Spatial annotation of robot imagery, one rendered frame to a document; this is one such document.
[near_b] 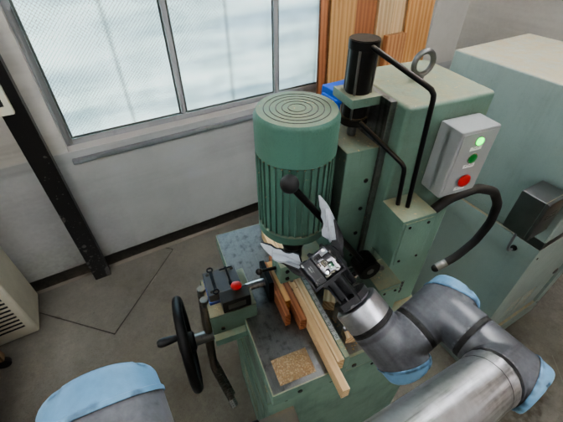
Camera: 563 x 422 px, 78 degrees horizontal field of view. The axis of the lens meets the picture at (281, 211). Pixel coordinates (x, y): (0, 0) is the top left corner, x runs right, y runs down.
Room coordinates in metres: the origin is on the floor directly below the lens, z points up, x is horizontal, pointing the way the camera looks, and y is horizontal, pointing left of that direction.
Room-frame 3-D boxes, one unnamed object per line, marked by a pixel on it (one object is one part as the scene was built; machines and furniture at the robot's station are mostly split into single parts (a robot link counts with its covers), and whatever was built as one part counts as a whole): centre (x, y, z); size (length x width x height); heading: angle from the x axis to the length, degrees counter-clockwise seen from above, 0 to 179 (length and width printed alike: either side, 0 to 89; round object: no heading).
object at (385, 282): (0.57, -0.26, 1.02); 0.09 x 0.07 x 0.12; 22
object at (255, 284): (0.63, 0.07, 0.95); 0.09 x 0.07 x 0.09; 22
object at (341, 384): (0.61, -0.05, 0.92); 0.59 x 0.02 x 0.04; 22
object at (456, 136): (0.63, -0.38, 1.40); 0.10 x 0.06 x 0.16; 112
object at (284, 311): (0.62, 0.02, 0.93); 0.21 x 0.02 x 0.05; 22
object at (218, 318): (0.60, 0.16, 0.92); 0.15 x 0.13 x 0.09; 22
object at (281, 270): (0.65, -0.05, 1.03); 0.14 x 0.07 x 0.09; 112
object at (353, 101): (0.70, -0.16, 1.54); 0.08 x 0.08 x 0.17; 22
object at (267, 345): (0.63, 0.08, 0.87); 0.61 x 0.30 x 0.06; 22
